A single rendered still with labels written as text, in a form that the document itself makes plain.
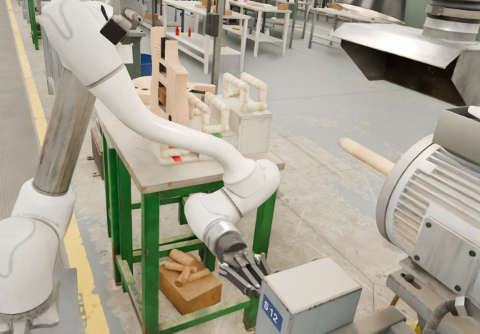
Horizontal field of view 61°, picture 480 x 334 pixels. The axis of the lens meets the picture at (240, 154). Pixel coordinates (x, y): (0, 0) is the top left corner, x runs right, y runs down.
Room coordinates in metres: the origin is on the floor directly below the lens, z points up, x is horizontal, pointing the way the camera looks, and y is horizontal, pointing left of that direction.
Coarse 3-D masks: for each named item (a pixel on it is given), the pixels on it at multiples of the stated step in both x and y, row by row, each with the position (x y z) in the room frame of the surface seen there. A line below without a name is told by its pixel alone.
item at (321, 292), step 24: (312, 264) 0.62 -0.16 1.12; (336, 264) 0.63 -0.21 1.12; (264, 288) 0.56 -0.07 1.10; (288, 288) 0.55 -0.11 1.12; (312, 288) 0.56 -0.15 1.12; (336, 288) 0.56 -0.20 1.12; (360, 288) 0.57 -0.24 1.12; (264, 312) 0.55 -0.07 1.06; (288, 312) 0.50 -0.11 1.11; (312, 312) 0.52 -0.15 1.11; (336, 312) 0.55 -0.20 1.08
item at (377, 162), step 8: (344, 144) 0.91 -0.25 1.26; (352, 144) 0.90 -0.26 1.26; (352, 152) 0.89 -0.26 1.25; (360, 152) 0.87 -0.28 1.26; (368, 152) 0.86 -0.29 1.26; (360, 160) 0.87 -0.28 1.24; (368, 160) 0.84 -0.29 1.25; (376, 160) 0.83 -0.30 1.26; (384, 160) 0.82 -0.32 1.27; (376, 168) 0.82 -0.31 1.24; (384, 168) 0.80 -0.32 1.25
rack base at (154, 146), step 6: (144, 138) 1.53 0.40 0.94; (150, 144) 1.47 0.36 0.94; (156, 144) 1.48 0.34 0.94; (156, 150) 1.43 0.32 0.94; (156, 156) 1.37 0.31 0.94; (180, 156) 1.39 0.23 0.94; (186, 156) 1.40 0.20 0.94; (192, 156) 1.40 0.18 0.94; (162, 162) 1.33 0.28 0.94; (168, 162) 1.34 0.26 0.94; (174, 162) 1.35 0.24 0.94; (180, 162) 1.36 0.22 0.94; (186, 162) 1.37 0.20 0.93
